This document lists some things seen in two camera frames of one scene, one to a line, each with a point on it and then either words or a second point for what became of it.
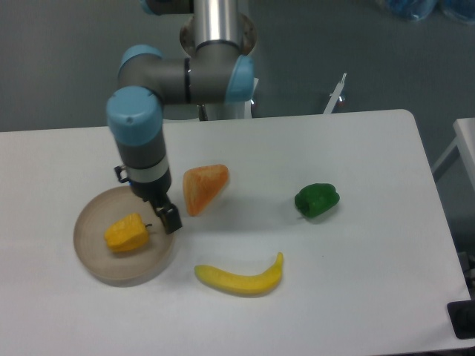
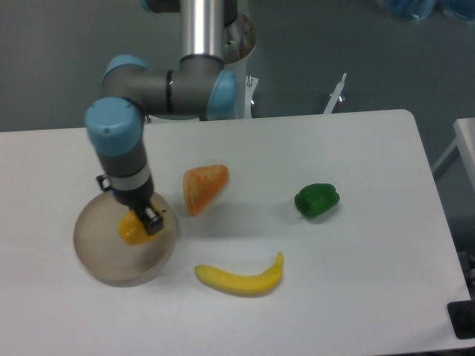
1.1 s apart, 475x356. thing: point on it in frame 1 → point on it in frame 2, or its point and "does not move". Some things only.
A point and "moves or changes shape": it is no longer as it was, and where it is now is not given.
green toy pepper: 317,199 does not move
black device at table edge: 462,314 does not move
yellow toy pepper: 128,233 moves or changes shape
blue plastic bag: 414,9 does not move
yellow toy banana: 242,283 does not move
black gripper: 154,192 → 136,200
